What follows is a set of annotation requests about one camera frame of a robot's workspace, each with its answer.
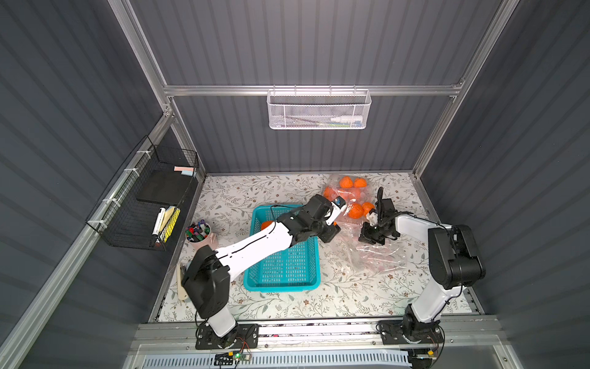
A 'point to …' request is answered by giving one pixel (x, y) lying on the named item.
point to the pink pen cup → (198, 234)
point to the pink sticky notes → (183, 168)
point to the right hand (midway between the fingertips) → (363, 238)
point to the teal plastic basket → (295, 269)
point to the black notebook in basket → (164, 185)
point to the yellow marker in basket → (172, 224)
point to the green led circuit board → (227, 359)
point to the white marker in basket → (157, 224)
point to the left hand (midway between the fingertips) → (332, 222)
